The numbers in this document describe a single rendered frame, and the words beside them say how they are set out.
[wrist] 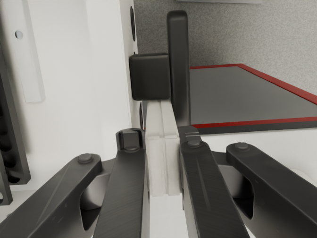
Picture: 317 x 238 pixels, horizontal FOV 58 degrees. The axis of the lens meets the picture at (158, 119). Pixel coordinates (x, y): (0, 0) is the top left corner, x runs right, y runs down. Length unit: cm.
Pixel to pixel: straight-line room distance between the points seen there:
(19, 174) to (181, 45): 17
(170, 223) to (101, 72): 29
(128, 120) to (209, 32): 95
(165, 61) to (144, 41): 91
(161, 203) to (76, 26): 24
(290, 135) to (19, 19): 31
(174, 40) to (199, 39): 93
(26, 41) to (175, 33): 13
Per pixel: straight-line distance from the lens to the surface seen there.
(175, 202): 39
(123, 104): 16
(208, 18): 110
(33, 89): 26
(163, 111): 16
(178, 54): 17
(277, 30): 117
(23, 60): 26
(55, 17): 26
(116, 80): 16
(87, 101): 26
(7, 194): 24
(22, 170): 26
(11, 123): 25
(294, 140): 39
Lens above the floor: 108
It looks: 72 degrees down
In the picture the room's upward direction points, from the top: 178 degrees clockwise
